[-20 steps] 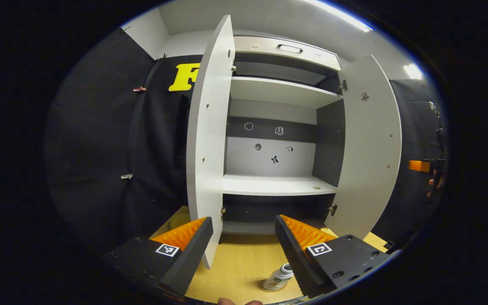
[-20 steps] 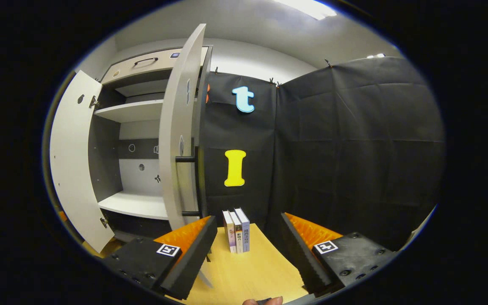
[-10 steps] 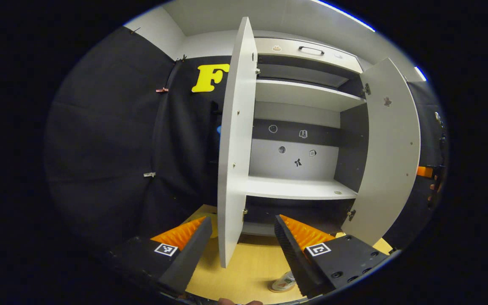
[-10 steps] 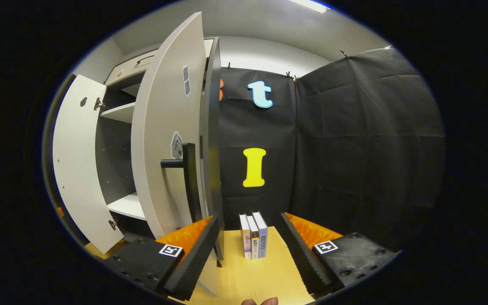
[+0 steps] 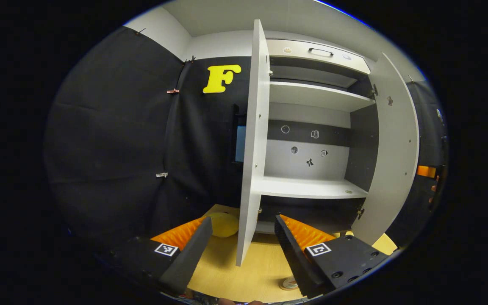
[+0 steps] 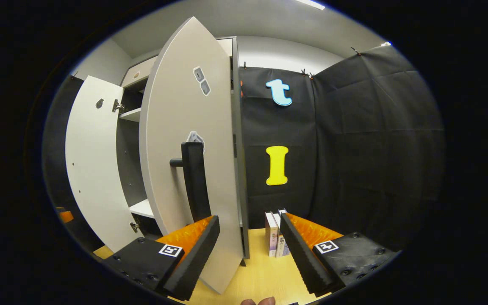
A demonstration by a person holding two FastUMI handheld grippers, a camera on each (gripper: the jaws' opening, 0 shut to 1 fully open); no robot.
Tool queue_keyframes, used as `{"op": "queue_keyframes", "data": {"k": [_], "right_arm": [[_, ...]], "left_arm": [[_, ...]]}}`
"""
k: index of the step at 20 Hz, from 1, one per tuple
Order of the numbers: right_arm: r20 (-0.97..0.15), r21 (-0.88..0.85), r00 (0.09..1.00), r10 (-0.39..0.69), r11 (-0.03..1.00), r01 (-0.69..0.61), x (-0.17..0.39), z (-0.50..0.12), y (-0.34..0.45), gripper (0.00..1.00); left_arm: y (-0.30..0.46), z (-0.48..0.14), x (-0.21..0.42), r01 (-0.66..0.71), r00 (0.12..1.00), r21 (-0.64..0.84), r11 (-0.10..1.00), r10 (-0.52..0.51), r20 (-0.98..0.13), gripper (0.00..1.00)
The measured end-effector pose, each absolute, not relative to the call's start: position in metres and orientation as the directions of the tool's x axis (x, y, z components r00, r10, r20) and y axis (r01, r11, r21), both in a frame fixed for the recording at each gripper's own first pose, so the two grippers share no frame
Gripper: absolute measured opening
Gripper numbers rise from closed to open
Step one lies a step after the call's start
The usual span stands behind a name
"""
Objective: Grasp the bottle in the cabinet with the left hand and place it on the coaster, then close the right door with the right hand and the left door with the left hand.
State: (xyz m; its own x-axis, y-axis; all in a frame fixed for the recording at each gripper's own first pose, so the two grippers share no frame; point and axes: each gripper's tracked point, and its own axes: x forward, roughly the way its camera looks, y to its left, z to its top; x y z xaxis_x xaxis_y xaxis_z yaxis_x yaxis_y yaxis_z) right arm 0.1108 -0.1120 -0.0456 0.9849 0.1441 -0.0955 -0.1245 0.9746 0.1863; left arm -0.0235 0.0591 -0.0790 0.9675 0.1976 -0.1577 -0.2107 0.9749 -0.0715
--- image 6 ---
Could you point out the black backdrop cloth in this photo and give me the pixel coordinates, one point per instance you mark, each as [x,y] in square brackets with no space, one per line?
[375,148]

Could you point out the small ceiling light panel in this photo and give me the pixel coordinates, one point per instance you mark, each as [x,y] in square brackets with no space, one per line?
[386,43]

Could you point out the long ceiling light panel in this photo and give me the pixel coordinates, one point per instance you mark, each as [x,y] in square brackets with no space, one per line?
[311,4]

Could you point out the white cabinet door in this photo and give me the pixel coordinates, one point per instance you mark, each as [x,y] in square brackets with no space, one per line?
[95,169]
[172,127]

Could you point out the beige cabinet drawer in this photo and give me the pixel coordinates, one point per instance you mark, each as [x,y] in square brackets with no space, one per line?
[140,72]

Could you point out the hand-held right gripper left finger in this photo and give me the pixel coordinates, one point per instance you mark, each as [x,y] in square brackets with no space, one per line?
[195,262]

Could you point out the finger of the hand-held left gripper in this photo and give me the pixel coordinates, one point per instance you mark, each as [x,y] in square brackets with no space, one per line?
[66,216]

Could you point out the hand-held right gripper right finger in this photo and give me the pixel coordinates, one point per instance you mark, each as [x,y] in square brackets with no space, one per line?
[301,258]

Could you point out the white cabinet shelf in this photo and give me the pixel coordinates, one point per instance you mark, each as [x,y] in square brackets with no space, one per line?
[133,114]
[144,208]

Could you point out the grey white cabinet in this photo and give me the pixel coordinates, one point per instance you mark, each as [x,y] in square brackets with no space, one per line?
[127,169]

